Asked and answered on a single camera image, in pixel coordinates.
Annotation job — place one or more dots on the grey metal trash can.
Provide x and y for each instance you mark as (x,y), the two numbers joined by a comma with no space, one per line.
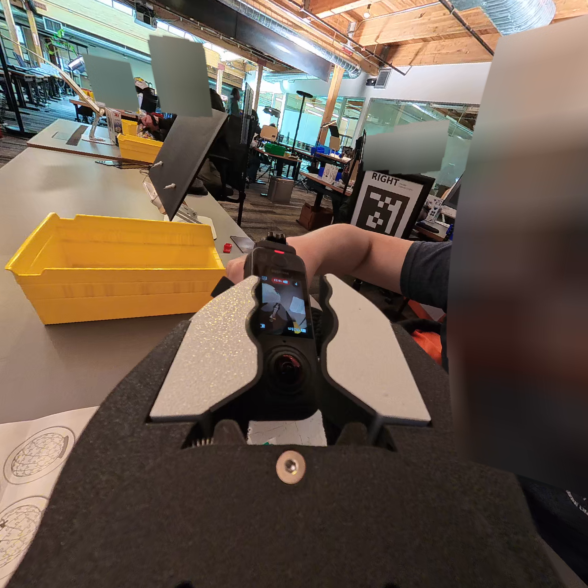
(281,190)

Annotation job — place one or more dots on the white instruction leaflet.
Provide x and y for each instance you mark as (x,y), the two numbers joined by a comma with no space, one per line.
(27,459)

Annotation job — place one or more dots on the black office chair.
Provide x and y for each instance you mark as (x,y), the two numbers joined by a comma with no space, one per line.
(229,174)

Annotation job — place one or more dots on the grey wall vent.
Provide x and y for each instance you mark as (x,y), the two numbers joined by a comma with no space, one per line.
(383,78)

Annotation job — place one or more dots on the long spiral ventilation duct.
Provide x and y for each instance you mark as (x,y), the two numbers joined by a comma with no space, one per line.
(340,64)

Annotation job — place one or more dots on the green plastic crate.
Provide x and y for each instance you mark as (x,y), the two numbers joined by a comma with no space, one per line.
(275,149)

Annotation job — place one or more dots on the orange black bag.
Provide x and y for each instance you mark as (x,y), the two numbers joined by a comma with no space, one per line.
(429,340)

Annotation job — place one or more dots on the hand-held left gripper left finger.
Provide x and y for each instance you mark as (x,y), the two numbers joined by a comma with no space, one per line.
(206,358)

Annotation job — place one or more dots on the yellow plastic bin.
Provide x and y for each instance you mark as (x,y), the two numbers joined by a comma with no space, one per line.
(138,149)
(115,294)

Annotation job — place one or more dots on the brown cardboard box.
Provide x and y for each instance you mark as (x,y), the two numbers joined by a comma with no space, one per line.
(316,217)

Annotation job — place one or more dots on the black screen with square pattern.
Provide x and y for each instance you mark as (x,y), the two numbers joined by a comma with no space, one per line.
(390,206)

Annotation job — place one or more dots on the black smartphone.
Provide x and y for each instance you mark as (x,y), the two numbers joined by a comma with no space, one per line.
(241,243)

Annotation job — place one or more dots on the person's right forearm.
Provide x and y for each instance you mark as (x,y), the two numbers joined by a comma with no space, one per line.
(367,252)

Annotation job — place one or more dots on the person's right hand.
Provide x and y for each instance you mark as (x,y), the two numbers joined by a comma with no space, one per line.
(235,270)

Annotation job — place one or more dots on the ceiling projector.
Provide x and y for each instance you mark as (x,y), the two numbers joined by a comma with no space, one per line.
(146,16)

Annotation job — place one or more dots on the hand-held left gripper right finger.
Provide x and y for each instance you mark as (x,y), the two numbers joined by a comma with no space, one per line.
(372,363)

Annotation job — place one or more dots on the wide silver ventilation duct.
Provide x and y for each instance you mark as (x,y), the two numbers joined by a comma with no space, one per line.
(505,16)

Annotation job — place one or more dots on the black floor lamp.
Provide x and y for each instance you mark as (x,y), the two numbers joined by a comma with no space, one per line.
(305,93)

